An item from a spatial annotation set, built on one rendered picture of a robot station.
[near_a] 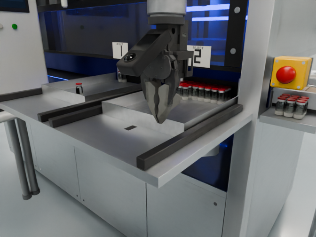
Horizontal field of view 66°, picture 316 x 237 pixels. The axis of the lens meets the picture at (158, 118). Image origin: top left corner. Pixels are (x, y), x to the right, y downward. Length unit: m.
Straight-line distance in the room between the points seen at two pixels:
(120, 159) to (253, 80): 0.42
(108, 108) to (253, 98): 0.38
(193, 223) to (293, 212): 0.99
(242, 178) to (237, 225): 0.17
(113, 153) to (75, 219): 1.26
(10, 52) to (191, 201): 1.00
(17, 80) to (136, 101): 0.71
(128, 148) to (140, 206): 0.73
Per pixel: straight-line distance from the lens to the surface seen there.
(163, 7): 0.47
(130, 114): 0.59
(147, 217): 1.18
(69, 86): 1.00
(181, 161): 0.42
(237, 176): 0.80
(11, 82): 1.29
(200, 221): 0.98
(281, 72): 0.63
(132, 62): 0.42
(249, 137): 0.73
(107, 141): 0.50
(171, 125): 0.51
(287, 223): 1.77
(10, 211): 1.92
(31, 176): 1.59
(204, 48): 0.74
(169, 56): 0.47
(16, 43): 1.30
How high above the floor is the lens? 1.09
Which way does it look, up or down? 20 degrees down
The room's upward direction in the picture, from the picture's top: straight up
